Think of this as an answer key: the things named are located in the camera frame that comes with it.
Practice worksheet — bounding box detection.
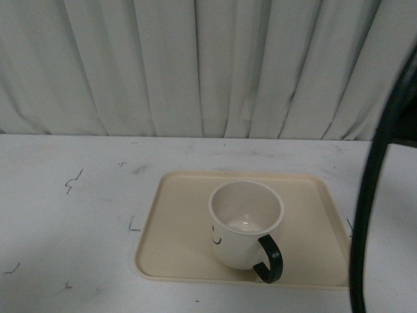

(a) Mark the beige plastic tray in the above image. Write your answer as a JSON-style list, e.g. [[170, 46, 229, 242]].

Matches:
[[136, 171, 350, 290]]

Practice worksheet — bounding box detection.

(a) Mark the white pleated curtain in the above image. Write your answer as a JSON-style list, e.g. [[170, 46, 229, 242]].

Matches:
[[1, 1, 416, 140]]

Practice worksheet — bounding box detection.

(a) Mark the white smiley mug black handle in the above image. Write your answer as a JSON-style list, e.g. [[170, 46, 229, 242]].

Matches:
[[208, 180, 285, 284]]

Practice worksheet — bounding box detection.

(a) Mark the black cable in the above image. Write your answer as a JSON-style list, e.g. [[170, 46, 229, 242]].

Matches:
[[348, 44, 417, 313]]

